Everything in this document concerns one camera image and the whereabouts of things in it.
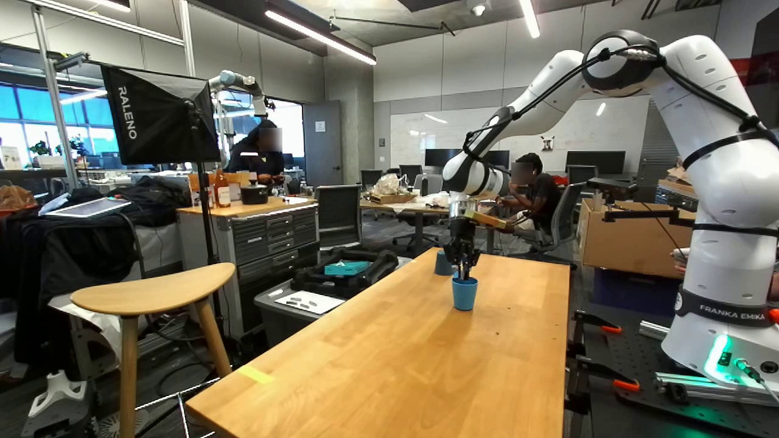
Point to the cardboard box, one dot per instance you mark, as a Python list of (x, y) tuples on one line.
[(633, 239)]

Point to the light blue cup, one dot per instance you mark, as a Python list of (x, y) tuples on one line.
[(464, 292)]

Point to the black bag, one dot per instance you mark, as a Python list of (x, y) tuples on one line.
[(345, 276)]

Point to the teal box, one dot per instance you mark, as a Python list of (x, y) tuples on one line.
[(346, 269)]

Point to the grey office chair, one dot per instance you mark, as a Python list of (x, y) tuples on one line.
[(569, 211)]

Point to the black jacket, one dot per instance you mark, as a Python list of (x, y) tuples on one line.
[(64, 276)]

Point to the wooden stool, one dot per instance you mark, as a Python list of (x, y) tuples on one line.
[(150, 292)]

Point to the grey case with white sheet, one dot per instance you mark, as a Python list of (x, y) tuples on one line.
[(297, 307)]

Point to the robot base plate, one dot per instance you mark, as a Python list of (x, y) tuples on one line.
[(721, 377)]

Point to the dark blue cup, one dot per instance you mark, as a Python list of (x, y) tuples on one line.
[(442, 263)]

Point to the grey drawer cabinet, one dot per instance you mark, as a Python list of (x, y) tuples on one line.
[(260, 245)]

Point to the blue storage bin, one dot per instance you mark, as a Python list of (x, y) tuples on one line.
[(633, 290)]

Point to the person in dark hoodie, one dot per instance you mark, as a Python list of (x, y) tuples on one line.
[(260, 151)]

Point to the grey door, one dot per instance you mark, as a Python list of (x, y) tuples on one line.
[(325, 143)]

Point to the black computer monitor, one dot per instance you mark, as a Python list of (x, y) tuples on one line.
[(340, 212)]

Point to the black light stand pole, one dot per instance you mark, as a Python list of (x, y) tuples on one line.
[(206, 211)]

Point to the white floor object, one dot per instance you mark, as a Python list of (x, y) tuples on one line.
[(56, 403)]

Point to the seated person in black shirt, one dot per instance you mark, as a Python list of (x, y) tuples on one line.
[(536, 195)]

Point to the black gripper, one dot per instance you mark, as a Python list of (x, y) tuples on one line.
[(464, 229)]

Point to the black softbox light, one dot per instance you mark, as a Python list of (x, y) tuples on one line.
[(159, 117)]

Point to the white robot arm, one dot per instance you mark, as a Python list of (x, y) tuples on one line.
[(732, 185)]

